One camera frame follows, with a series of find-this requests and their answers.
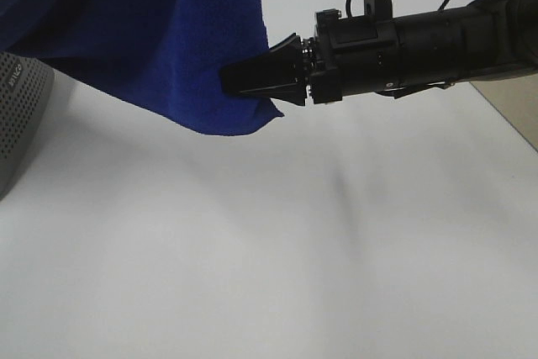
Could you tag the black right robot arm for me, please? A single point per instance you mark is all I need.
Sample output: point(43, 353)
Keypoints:
point(487, 40)

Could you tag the blue towel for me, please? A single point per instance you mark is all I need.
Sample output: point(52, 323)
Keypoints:
point(160, 55)

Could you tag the beige storage box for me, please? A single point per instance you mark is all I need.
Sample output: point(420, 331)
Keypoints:
point(516, 100)

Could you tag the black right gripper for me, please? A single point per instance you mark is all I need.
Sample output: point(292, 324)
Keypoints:
point(345, 57)

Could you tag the grey perforated plastic basket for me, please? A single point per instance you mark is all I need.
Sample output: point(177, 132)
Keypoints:
point(26, 86)

